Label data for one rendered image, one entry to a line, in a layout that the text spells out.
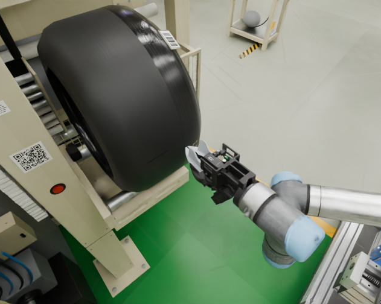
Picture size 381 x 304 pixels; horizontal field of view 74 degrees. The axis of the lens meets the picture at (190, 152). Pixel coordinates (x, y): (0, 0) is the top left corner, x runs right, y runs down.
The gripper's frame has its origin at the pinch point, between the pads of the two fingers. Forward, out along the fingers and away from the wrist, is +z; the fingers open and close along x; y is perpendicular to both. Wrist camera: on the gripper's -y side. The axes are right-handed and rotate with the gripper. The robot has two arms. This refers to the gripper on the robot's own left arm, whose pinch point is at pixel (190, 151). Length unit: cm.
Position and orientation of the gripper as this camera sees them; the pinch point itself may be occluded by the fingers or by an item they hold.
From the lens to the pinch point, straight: 66.6
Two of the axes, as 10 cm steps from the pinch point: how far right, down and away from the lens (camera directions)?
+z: -6.3, -5.3, 5.7
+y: -0.8, -6.9, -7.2
